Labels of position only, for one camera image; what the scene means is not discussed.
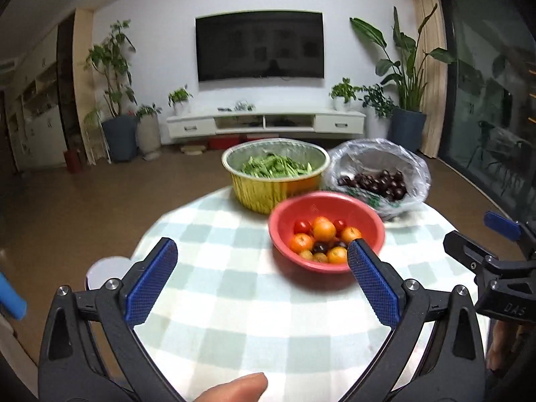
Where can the small plant in white pot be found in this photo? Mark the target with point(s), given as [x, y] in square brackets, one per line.
[343, 94]
[180, 102]

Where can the red box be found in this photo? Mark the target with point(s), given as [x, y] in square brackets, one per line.
[224, 142]

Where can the clear plastic bag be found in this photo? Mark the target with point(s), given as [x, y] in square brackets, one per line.
[410, 167]

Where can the pile of dark cherries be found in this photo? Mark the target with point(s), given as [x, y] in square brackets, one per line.
[377, 184]

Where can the plant in grey tall pot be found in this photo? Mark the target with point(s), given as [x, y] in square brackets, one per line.
[148, 136]

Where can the dark purple plum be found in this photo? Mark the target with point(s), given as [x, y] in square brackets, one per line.
[320, 247]

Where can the bushy plant in white pot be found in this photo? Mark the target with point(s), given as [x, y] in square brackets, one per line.
[379, 100]

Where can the tall plant in blue pot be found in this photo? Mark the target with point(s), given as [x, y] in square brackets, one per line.
[119, 138]

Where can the brown longan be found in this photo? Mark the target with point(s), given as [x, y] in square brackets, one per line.
[305, 255]
[320, 258]

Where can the red plastic colander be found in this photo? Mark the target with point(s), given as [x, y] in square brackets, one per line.
[284, 217]

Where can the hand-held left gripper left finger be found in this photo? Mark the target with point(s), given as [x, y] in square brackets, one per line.
[153, 282]

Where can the person's right hand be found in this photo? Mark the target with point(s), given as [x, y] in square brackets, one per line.
[500, 339]

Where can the small red container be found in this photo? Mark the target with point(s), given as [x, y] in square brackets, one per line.
[74, 161]

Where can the white round stool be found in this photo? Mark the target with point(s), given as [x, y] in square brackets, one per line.
[106, 270]

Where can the gold foil pan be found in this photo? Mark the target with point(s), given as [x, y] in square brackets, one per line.
[259, 194]

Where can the orange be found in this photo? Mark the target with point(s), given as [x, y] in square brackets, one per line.
[301, 243]
[320, 219]
[324, 231]
[337, 256]
[351, 235]

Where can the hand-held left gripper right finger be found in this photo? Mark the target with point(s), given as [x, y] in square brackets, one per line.
[372, 284]

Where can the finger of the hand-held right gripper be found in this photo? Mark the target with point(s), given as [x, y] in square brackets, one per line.
[469, 255]
[502, 225]

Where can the blue cylindrical object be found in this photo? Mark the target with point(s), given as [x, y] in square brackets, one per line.
[10, 297]

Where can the green leafy vegetables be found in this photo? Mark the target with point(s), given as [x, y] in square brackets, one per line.
[272, 167]

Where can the glass sliding door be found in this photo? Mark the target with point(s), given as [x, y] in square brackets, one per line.
[490, 92]

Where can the large-leaf plant in blue pot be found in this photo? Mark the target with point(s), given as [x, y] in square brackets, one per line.
[408, 127]

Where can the person's left hand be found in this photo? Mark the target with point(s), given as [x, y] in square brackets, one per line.
[238, 387]

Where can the green white checkered tablecloth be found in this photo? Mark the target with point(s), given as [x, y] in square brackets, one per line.
[234, 301]

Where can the beige curtain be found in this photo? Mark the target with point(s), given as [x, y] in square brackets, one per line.
[428, 71]

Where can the beige low stool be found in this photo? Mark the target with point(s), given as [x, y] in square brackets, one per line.
[193, 149]

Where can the white television cabinet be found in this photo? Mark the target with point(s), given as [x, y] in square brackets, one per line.
[192, 126]

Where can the round red tomato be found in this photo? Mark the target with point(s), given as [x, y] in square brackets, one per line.
[302, 226]
[339, 225]

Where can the black wall television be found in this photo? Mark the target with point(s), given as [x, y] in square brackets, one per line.
[259, 46]

